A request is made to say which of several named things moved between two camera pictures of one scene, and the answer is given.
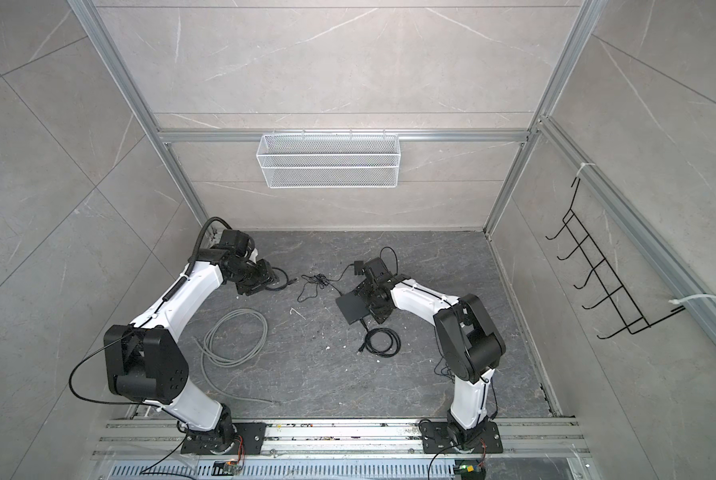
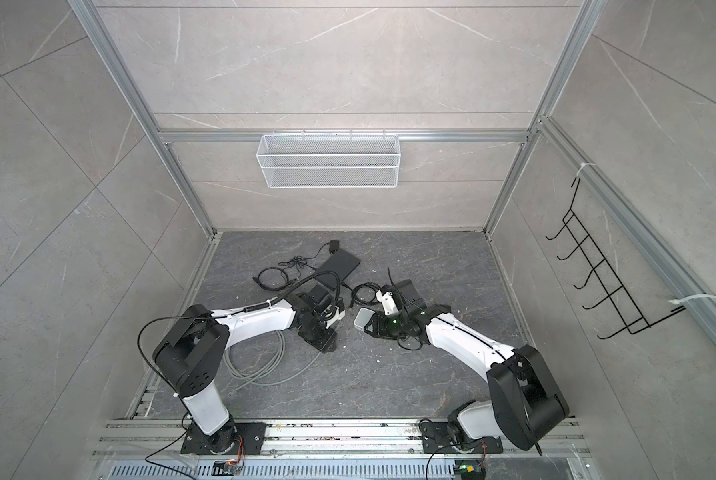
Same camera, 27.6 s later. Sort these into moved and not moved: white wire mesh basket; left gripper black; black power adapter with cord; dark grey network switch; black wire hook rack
Moved: left gripper black; black power adapter with cord; dark grey network switch
Not moved: white wire mesh basket; black wire hook rack
